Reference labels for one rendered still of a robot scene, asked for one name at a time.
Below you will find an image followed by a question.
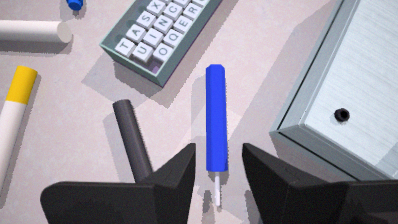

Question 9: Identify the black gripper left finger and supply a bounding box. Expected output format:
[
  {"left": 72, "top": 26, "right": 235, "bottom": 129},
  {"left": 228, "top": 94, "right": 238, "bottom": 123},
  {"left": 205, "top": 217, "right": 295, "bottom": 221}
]
[{"left": 40, "top": 143, "right": 196, "bottom": 224}]

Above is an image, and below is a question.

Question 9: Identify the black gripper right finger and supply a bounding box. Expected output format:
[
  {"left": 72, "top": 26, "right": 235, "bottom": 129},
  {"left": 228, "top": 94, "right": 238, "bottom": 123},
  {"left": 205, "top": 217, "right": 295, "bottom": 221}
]
[{"left": 242, "top": 143, "right": 398, "bottom": 224}]

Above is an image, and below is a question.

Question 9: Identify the small keyboard with keys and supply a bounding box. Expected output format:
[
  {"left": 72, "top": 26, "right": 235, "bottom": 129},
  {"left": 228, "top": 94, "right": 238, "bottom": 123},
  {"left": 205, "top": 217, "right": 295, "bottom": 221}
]
[{"left": 98, "top": 0, "right": 222, "bottom": 88}]

